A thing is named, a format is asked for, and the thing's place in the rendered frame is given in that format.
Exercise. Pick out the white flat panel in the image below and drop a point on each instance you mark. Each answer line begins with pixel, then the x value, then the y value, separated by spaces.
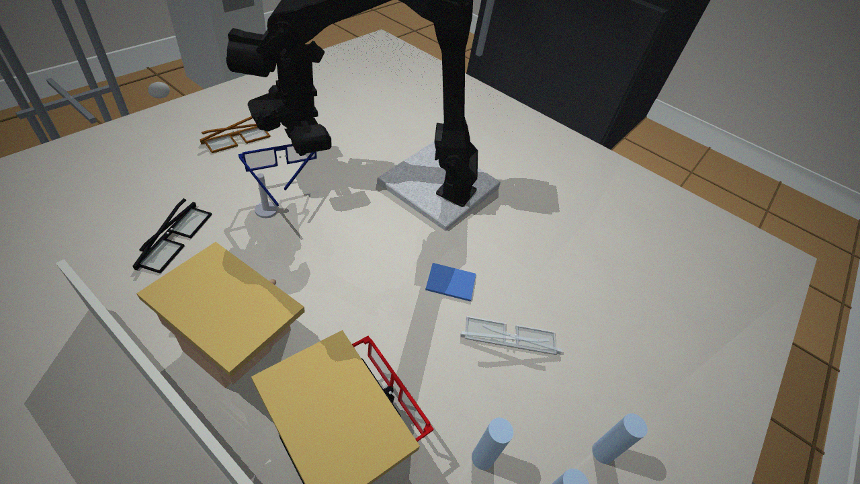
pixel 188 418

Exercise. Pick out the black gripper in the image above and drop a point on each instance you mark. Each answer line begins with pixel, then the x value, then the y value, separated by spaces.
pixel 306 134

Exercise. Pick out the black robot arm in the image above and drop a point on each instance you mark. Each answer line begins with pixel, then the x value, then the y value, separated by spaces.
pixel 295 22

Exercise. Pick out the blue cylinder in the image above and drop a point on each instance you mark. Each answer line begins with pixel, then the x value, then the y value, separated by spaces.
pixel 572 476
pixel 494 440
pixel 619 438

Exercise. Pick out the blue flat rectangular block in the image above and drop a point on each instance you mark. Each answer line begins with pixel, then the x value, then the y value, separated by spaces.
pixel 451 282

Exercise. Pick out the brown glasses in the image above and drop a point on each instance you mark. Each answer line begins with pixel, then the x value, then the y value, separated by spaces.
pixel 226 141

